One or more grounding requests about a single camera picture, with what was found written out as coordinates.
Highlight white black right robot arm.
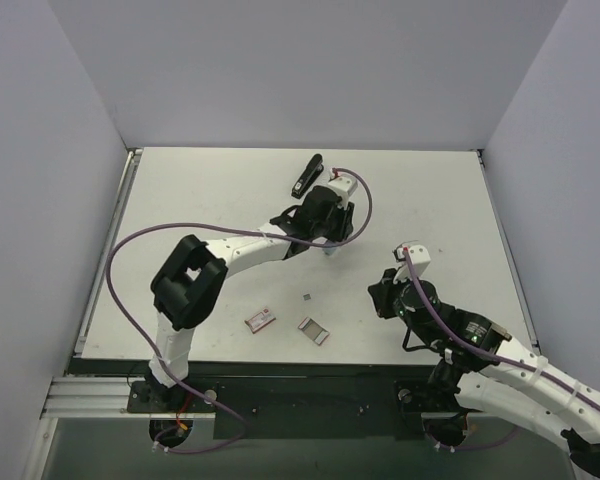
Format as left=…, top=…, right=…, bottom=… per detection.
left=368, top=269, right=600, bottom=479

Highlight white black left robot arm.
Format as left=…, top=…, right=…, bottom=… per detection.
left=146, top=176, right=358, bottom=412

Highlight black stapler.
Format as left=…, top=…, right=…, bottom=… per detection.
left=291, top=153, right=324, bottom=199

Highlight red white staple box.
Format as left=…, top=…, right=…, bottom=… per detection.
left=244, top=308, right=276, bottom=334

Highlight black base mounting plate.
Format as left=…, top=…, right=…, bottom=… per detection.
left=69, top=357, right=551, bottom=444

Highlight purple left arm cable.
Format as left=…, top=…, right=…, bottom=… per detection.
left=107, top=167, right=374, bottom=455

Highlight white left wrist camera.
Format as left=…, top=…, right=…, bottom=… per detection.
left=326, top=168, right=358, bottom=207

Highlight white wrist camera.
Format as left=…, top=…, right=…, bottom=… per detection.
left=393, top=242, right=431, bottom=284
left=326, top=168, right=358, bottom=207

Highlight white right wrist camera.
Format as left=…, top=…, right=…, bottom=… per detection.
left=393, top=242, right=431, bottom=284

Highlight black looped cable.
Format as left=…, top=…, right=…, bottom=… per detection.
left=399, top=319, right=441, bottom=354

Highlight aluminium frame rail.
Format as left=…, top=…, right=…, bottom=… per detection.
left=41, top=377, right=130, bottom=419

